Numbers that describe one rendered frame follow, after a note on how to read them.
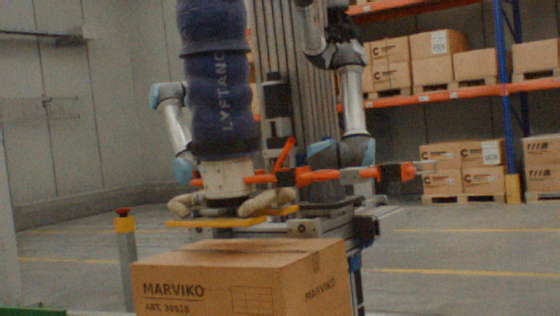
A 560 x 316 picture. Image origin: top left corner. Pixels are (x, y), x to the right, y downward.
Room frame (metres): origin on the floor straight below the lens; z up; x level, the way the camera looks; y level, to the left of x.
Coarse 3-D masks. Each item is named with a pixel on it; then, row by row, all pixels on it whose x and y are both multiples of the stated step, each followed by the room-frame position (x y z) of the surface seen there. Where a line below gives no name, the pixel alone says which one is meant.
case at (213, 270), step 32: (160, 256) 2.19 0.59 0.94; (192, 256) 2.13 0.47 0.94; (224, 256) 2.07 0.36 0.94; (256, 256) 2.02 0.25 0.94; (288, 256) 1.97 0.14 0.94; (320, 256) 2.03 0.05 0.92; (160, 288) 2.06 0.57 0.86; (192, 288) 1.99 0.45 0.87; (224, 288) 1.93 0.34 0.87; (256, 288) 1.88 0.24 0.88; (288, 288) 1.85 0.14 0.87; (320, 288) 2.01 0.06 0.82
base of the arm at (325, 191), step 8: (312, 184) 2.49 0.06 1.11; (320, 184) 2.46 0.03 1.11; (328, 184) 2.46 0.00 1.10; (336, 184) 2.48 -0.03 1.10; (312, 192) 2.47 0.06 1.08; (320, 192) 2.45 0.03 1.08; (328, 192) 2.46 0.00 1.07; (336, 192) 2.46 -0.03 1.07; (344, 192) 2.50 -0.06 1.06; (312, 200) 2.47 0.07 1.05; (320, 200) 2.45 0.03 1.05; (328, 200) 2.45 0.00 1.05; (336, 200) 2.45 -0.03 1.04
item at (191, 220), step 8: (232, 208) 2.04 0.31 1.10; (192, 216) 2.13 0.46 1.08; (200, 216) 2.09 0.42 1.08; (208, 216) 2.09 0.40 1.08; (216, 216) 2.07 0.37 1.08; (224, 216) 2.05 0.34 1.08; (232, 216) 2.02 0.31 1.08; (240, 216) 2.00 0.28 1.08; (248, 216) 1.98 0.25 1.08; (256, 216) 2.01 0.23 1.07; (264, 216) 2.01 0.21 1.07; (168, 224) 2.10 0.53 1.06; (176, 224) 2.08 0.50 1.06; (184, 224) 2.06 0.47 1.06; (192, 224) 2.05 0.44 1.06; (200, 224) 2.03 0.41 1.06; (208, 224) 2.02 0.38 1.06; (216, 224) 2.00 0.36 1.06; (224, 224) 1.99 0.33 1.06; (232, 224) 1.97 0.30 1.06; (240, 224) 1.96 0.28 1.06; (248, 224) 1.94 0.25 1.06; (256, 224) 1.97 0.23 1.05
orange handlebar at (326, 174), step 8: (368, 168) 1.92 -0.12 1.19; (408, 168) 1.81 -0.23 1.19; (256, 176) 2.11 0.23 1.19; (264, 176) 2.05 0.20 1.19; (272, 176) 2.03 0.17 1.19; (304, 176) 1.97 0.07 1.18; (312, 176) 1.96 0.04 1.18; (320, 176) 1.94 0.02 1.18; (328, 176) 1.93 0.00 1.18; (336, 176) 1.91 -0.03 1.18; (368, 176) 1.87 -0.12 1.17; (376, 176) 1.85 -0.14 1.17; (192, 184) 2.19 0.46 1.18; (200, 184) 2.17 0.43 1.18
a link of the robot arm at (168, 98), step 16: (160, 96) 2.86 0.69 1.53; (176, 96) 2.88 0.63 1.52; (160, 112) 2.87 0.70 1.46; (176, 112) 2.83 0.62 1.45; (176, 128) 2.78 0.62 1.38; (176, 144) 2.74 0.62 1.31; (176, 160) 2.66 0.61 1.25; (192, 160) 2.66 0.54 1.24; (176, 176) 2.69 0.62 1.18; (192, 176) 2.65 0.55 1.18
